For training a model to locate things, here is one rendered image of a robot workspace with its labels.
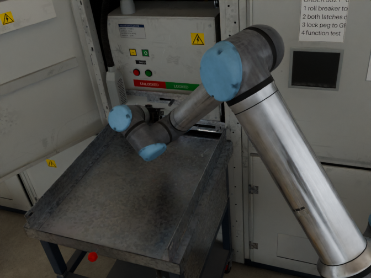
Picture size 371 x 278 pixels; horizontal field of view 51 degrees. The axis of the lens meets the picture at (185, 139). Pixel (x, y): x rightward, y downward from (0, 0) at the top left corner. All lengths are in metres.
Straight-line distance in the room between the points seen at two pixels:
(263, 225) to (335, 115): 0.73
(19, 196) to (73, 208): 1.28
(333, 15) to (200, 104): 0.54
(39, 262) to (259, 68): 2.08
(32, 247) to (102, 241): 1.36
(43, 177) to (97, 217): 1.07
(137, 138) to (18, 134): 0.68
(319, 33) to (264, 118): 0.66
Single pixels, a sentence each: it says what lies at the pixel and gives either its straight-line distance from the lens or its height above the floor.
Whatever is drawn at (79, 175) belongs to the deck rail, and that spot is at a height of 0.85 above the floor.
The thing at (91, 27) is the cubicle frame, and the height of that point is 1.35.
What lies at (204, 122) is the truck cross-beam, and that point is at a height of 0.91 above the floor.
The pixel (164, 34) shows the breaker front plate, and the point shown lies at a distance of 1.66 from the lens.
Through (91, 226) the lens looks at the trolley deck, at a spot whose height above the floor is 0.85.
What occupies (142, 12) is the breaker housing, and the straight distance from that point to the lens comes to 1.74.
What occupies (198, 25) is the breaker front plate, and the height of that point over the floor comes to 1.36.
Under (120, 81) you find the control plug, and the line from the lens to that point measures 1.77.
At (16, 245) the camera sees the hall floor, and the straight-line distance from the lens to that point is 2.81.
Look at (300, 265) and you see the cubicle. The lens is 2.22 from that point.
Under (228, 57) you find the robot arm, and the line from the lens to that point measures 0.81.
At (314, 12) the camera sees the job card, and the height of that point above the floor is 1.44.
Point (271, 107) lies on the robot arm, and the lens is 0.84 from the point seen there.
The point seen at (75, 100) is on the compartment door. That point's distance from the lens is 1.89.
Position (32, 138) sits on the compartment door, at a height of 0.95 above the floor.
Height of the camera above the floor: 1.87
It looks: 35 degrees down
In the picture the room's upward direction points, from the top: 7 degrees counter-clockwise
